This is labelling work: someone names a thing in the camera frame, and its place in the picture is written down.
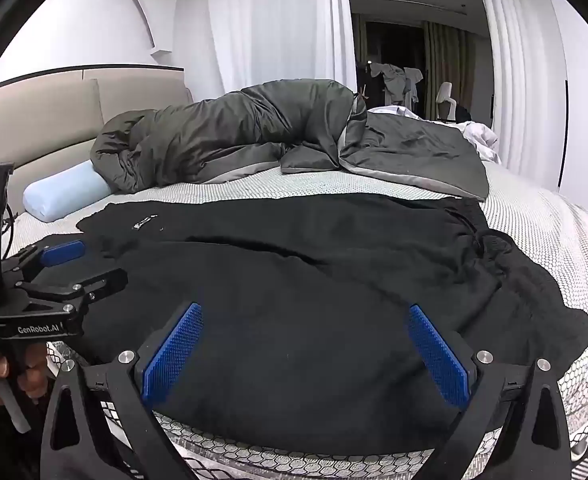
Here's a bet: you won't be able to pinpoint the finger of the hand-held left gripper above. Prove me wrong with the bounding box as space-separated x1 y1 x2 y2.
4 240 87 286
16 268 128 311

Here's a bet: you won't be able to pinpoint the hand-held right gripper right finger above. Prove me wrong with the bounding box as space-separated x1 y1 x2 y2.
406 303 572 480

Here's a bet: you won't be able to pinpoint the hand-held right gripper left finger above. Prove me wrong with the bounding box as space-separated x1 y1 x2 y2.
40 301 205 480

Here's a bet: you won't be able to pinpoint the black pants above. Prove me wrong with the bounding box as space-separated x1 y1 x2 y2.
76 192 588 456

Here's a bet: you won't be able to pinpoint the person's left hand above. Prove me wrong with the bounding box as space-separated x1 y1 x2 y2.
0 342 49 406

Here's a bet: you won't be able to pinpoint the light blue pillow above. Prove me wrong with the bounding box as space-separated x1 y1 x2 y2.
22 161 112 223

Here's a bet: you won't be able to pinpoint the beige headboard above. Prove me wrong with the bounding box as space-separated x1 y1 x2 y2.
0 66 195 208

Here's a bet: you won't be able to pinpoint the bed with honeycomb sheet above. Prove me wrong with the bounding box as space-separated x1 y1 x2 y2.
1 157 588 480

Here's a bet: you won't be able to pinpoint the grey duvet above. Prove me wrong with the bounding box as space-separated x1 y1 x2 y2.
90 79 491 201

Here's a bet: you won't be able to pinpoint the white cloth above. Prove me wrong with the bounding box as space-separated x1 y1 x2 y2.
461 122 501 163

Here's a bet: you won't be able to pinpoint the white chair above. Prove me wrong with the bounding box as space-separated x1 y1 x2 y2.
434 81 459 123

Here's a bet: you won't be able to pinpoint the clothes on rack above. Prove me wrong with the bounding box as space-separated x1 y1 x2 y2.
356 60 425 108

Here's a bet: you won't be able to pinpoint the brown curtain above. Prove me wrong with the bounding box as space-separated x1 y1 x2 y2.
350 12 369 96
421 20 477 121

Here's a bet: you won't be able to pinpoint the white curtain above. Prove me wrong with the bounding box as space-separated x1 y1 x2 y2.
474 0 557 171
206 0 359 103

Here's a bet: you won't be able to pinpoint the black cable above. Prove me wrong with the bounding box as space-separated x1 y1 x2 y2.
1 202 24 261

